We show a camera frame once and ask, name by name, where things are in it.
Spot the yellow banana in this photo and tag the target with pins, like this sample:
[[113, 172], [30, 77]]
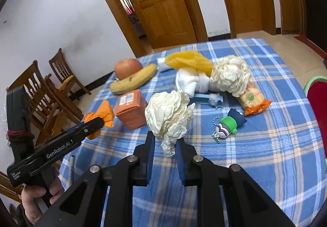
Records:
[[135, 78]]

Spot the person's left hand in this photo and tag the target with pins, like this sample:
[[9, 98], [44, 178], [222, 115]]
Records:
[[30, 204]]

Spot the white sock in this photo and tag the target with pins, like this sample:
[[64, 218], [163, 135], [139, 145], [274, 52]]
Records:
[[189, 81]]

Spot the white plastic bag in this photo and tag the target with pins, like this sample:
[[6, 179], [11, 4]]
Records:
[[161, 63]]

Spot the orange snack packet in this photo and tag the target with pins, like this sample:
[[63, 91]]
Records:
[[251, 96]]

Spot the blue plaid tablecloth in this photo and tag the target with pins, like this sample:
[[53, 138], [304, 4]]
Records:
[[255, 152]]

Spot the red basin green rim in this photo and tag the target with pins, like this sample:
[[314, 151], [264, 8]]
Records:
[[319, 104]]

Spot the open wooden door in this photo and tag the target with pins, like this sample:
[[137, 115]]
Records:
[[158, 4]]

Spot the small yellow object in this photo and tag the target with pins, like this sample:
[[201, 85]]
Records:
[[67, 81]]

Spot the cream paper ball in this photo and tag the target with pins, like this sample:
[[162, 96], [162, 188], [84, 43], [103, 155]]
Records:
[[166, 114]]

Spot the small wooden panel door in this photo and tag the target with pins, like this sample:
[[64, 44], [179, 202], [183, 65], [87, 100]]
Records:
[[290, 12]]

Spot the yellow foam fruit net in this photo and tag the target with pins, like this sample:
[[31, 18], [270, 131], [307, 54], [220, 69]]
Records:
[[189, 59]]

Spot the wooden chair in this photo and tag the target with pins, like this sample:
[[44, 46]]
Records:
[[33, 81], [7, 186], [60, 66]]

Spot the orange cloth piece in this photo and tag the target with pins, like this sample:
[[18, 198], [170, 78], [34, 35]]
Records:
[[106, 112]]

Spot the orange carton box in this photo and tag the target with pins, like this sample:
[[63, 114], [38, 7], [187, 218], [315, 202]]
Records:
[[130, 112]]

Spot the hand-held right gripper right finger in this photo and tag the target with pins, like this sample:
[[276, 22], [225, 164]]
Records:
[[180, 160]]

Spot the blue plastic hook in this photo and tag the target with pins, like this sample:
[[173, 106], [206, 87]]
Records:
[[216, 103]]

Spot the green capped toy figure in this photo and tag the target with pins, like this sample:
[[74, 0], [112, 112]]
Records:
[[226, 126]]

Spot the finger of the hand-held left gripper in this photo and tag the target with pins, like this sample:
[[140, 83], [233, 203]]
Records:
[[88, 133], [85, 125]]

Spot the grey marker pen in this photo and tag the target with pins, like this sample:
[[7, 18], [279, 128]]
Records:
[[71, 165]]

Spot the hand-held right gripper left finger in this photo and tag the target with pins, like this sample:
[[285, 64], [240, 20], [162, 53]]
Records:
[[150, 155]]

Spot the red apple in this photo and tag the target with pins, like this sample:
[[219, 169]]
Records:
[[127, 67]]

